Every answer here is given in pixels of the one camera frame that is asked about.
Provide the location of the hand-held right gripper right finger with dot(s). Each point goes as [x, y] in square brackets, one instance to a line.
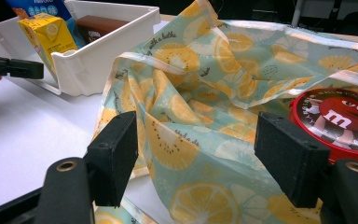
[292, 158]

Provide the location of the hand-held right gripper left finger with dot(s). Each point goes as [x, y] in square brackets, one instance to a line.
[115, 155]

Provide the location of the yellow drink carton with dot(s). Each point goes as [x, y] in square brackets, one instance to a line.
[51, 37]

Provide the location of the red round candy tin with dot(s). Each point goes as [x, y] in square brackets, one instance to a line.
[345, 124]

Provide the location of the blue snack pouch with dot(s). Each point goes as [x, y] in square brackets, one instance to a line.
[49, 7]

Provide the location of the white plastic storage box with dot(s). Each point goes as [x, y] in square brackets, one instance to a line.
[87, 68]

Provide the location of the brown rectangular box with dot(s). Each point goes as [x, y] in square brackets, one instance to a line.
[102, 26]

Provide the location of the lemon print cloth bag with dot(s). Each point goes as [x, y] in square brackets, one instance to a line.
[205, 102]

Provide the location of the white desk leg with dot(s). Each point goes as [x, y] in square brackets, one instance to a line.
[297, 12]

